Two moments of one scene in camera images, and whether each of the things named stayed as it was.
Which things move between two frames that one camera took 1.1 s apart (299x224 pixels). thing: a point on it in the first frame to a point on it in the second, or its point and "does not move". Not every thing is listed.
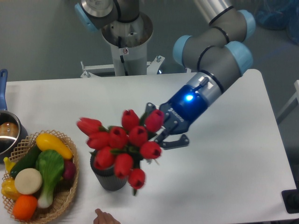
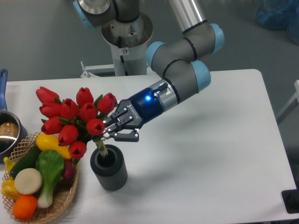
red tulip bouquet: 121,148 to 74,122
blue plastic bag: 279,15 does not move
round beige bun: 28,181 does not move
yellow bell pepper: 9,189 does not move
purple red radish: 69,169 does not move
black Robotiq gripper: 185,105 to 143,107
